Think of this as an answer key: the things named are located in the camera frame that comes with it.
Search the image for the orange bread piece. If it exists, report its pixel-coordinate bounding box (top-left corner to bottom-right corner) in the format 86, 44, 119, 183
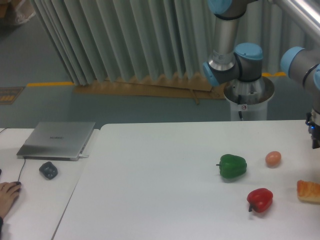
296, 180, 320, 204

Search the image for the black computer mouse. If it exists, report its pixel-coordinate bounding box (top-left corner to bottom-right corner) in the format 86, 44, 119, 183
10, 181, 22, 193

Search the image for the red bell pepper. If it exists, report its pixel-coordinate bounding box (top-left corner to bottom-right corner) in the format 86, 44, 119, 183
247, 188, 273, 213

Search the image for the person hand on mouse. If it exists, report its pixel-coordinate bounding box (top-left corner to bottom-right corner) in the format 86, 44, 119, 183
0, 182, 20, 219

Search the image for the dark sleeved forearm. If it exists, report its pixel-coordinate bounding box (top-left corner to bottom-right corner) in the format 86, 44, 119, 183
0, 217, 4, 238

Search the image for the silver closed laptop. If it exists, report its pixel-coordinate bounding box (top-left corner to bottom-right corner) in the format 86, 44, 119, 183
16, 121, 96, 161

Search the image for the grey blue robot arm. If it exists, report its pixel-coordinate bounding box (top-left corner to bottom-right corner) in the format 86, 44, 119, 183
202, 0, 320, 149

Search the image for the small black plastic tray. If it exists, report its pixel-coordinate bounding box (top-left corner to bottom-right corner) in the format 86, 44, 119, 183
39, 161, 58, 180

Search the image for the black mouse cable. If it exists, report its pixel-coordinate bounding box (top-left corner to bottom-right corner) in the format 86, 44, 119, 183
0, 127, 36, 182

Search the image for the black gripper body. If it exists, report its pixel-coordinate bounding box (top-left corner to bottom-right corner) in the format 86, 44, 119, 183
305, 111, 320, 149

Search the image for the white laptop cable plug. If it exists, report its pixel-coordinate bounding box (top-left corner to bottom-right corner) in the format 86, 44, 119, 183
78, 154, 89, 159

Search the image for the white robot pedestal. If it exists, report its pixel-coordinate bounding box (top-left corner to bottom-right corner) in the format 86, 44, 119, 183
223, 76, 275, 121

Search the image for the brown egg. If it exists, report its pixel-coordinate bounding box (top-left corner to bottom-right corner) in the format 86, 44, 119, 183
265, 151, 282, 167

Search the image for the green bell pepper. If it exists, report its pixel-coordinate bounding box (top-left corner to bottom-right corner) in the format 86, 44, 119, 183
216, 154, 247, 179

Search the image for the grey green curtain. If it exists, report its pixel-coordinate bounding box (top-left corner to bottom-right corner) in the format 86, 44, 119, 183
29, 0, 320, 85

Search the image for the flat brown cardboard sheet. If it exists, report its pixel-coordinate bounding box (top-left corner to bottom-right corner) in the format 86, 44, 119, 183
73, 72, 225, 105

